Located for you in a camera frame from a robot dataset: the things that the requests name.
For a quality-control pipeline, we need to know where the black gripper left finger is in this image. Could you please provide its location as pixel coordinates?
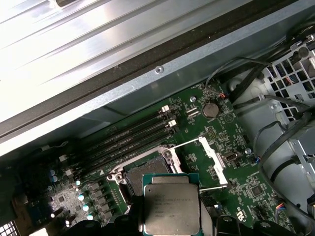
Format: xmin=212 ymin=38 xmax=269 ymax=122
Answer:
xmin=73 ymin=195 xmax=145 ymax=236

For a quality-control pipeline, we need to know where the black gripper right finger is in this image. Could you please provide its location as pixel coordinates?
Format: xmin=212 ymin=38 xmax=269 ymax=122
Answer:
xmin=199 ymin=194 xmax=284 ymax=236

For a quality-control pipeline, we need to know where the silver CPU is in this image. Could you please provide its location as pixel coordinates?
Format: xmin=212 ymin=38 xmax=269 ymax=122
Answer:
xmin=141 ymin=173 xmax=201 ymax=236

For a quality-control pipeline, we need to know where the metal socket cover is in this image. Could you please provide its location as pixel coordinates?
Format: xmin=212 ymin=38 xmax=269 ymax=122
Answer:
xmin=169 ymin=136 xmax=229 ymax=195

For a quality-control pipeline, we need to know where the CPU socket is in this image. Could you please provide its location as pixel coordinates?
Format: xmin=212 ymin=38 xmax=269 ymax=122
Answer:
xmin=107 ymin=144 xmax=197 ymax=236

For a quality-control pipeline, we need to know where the RAM slot with black clip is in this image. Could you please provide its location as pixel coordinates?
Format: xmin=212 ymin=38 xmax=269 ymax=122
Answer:
xmin=67 ymin=112 xmax=174 ymax=168
xmin=73 ymin=125 xmax=180 ymax=180

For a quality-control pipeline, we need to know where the silver USB port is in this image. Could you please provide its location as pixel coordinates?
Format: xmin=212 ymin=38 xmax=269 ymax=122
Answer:
xmin=224 ymin=151 xmax=239 ymax=163

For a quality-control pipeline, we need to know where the green motherboard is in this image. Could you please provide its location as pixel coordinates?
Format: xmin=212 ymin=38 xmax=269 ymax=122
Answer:
xmin=0 ymin=85 xmax=296 ymax=236

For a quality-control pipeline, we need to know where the metal drive cage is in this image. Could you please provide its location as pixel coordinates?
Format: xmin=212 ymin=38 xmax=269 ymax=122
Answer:
xmin=221 ymin=31 xmax=315 ymax=236

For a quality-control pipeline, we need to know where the round coin battery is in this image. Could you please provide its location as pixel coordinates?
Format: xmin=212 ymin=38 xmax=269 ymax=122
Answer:
xmin=202 ymin=101 xmax=219 ymax=118

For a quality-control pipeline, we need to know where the black PC case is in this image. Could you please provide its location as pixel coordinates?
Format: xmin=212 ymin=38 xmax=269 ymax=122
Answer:
xmin=0 ymin=14 xmax=315 ymax=236

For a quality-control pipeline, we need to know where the thick black cable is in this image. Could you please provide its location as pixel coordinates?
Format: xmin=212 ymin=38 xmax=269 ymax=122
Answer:
xmin=254 ymin=108 xmax=315 ymax=222

